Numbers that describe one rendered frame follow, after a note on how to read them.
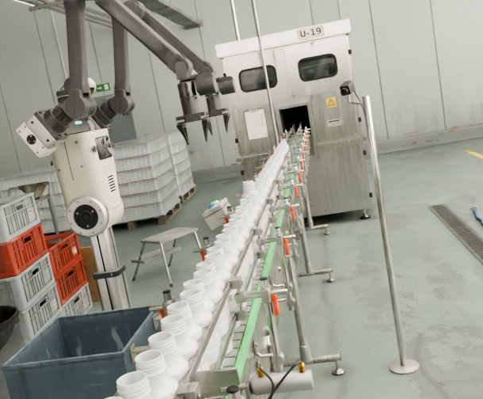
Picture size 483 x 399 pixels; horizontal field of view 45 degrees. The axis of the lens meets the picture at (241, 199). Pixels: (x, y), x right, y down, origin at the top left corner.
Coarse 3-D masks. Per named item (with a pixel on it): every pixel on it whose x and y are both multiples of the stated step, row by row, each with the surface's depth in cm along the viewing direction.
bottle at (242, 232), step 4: (232, 220) 158; (236, 220) 155; (240, 220) 155; (240, 224) 155; (240, 228) 155; (240, 232) 155; (244, 232) 155; (244, 236) 154; (248, 236) 156; (248, 252) 155; (252, 252) 157; (248, 256) 155; (252, 256) 157; (252, 260) 157; (252, 264) 156; (256, 272) 158; (252, 276) 156
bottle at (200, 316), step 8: (184, 296) 98; (192, 296) 98; (200, 296) 99; (192, 304) 98; (200, 304) 99; (192, 312) 98; (200, 312) 99; (208, 312) 100; (192, 320) 98; (200, 320) 98; (208, 320) 99; (216, 336) 101; (208, 344) 99; (216, 344) 101; (208, 352) 99; (216, 352) 100; (208, 360) 99; (216, 360) 100
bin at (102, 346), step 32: (64, 320) 170; (96, 320) 169; (128, 320) 168; (160, 320) 160; (32, 352) 155; (64, 352) 171; (96, 352) 171; (128, 352) 140; (32, 384) 141; (64, 384) 140; (96, 384) 138
